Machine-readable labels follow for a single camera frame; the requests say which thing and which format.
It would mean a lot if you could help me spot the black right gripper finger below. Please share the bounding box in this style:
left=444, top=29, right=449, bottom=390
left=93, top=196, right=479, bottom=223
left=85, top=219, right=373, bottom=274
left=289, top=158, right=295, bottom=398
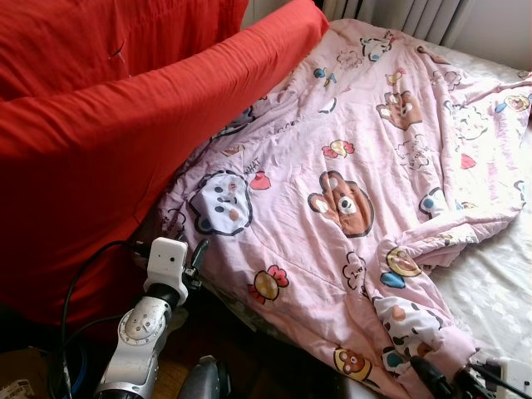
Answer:
left=407, top=356, right=455, bottom=399

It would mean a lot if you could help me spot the pink cartoon print quilt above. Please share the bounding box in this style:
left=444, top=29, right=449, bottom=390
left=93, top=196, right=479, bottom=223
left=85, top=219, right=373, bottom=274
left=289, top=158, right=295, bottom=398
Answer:
left=158, top=18, right=532, bottom=399

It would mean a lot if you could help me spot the beige floral bed sheet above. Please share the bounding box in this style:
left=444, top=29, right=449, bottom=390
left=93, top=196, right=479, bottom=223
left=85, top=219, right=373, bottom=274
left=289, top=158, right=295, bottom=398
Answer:
left=416, top=42, right=532, bottom=367

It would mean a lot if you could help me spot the grey robot left leg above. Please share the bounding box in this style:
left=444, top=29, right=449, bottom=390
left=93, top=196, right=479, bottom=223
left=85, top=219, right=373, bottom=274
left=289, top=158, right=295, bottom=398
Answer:
left=179, top=356, right=232, bottom=399

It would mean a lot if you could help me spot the long red cushion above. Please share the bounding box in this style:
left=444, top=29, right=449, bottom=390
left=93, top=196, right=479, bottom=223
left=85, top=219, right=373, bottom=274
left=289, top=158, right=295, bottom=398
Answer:
left=0, top=0, right=331, bottom=321

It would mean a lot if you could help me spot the brown cardboard box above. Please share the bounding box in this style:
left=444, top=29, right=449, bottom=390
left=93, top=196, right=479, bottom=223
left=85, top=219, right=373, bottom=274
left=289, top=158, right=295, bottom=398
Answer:
left=0, top=349, right=51, bottom=399

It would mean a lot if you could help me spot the white radiator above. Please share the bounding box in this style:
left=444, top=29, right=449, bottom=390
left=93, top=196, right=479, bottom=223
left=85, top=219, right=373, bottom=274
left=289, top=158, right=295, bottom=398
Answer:
left=320, top=0, right=470, bottom=47

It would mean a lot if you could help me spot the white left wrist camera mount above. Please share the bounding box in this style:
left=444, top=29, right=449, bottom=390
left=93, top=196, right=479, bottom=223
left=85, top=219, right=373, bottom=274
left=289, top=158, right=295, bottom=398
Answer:
left=143, top=238, right=190, bottom=304

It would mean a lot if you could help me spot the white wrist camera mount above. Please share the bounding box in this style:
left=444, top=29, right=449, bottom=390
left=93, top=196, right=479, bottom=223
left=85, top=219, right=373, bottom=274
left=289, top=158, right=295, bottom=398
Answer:
left=143, top=238, right=190, bottom=304
left=478, top=357, right=532, bottom=399

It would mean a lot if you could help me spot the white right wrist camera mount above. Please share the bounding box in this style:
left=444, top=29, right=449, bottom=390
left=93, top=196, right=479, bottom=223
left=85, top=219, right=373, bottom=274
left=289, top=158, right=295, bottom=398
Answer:
left=478, top=357, right=532, bottom=399

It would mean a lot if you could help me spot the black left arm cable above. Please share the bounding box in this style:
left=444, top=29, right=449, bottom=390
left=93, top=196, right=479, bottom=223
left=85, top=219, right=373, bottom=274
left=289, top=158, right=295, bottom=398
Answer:
left=60, top=239, right=150, bottom=392

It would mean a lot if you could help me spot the blue cable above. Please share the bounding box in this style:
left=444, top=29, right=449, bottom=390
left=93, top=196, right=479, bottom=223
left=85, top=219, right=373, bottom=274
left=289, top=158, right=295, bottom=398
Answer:
left=62, top=349, right=92, bottom=396

